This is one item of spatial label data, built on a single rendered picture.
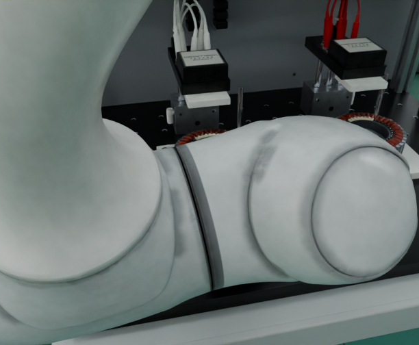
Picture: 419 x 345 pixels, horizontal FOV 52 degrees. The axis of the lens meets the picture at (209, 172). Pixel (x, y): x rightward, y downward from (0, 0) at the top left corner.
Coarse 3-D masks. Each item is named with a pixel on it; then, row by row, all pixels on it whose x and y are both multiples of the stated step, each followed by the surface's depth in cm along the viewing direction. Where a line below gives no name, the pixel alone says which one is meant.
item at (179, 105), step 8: (176, 96) 73; (176, 104) 71; (184, 104) 71; (176, 112) 71; (184, 112) 71; (192, 112) 72; (200, 112) 72; (208, 112) 72; (216, 112) 73; (176, 120) 72; (184, 120) 72; (192, 120) 73; (200, 120) 73; (208, 120) 73; (216, 120) 74; (176, 128) 73; (184, 128) 73; (192, 128) 73; (200, 128) 74; (208, 128) 74; (216, 128) 74
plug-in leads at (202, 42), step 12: (180, 12) 66; (192, 12) 63; (180, 24) 66; (204, 24) 64; (180, 36) 67; (192, 36) 65; (204, 36) 65; (180, 48) 65; (192, 48) 65; (204, 48) 66
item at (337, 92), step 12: (312, 84) 77; (324, 84) 77; (336, 84) 77; (312, 96) 75; (324, 96) 75; (336, 96) 76; (348, 96) 76; (312, 108) 76; (324, 108) 77; (336, 108) 77; (348, 108) 78
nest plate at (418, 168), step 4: (404, 148) 68; (408, 148) 68; (404, 152) 67; (408, 152) 67; (412, 152) 67; (404, 156) 66; (408, 156) 66; (412, 156) 66; (416, 156) 66; (408, 160) 65; (412, 160) 65; (416, 160) 65; (412, 164) 65; (416, 164) 65; (412, 168) 64; (416, 168) 64; (412, 172) 63; (416, 172) 63; (412, 176) 63; (416, 176) 63
